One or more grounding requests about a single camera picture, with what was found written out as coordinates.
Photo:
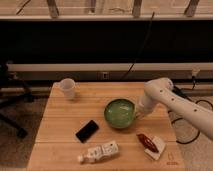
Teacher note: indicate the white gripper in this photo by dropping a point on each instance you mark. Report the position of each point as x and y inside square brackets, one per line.
[145, 105]

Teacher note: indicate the green ceramic bowl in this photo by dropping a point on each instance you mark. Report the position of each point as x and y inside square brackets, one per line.
[120, 113]

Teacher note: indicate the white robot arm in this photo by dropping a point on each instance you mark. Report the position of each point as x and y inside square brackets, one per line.
[160, 91]

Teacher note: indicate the red chili pepper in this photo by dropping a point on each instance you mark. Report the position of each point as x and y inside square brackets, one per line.
[147, 143]

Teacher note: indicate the white plastic bottle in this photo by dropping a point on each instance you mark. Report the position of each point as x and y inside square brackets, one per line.
[100, 152]

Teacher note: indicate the black smartphone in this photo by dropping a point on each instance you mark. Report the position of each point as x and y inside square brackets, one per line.
[87, 131]

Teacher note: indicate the white plastic cup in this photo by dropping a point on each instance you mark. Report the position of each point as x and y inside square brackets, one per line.
[67, 86]

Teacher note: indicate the black office chair base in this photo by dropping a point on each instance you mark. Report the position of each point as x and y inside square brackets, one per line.
[5, 78]

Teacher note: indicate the wall power outlet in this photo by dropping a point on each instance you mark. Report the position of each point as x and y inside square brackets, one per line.
[105, 75]

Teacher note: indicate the white wall plug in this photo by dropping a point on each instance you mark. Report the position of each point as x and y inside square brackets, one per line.
[195, 72]

